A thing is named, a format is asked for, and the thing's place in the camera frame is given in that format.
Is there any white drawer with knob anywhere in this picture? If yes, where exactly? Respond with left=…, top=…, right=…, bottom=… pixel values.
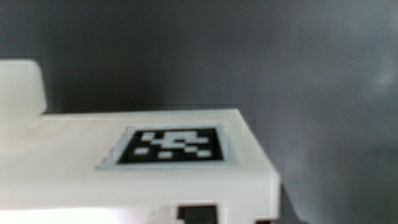
left=0, top=59, right=280, bottom=224

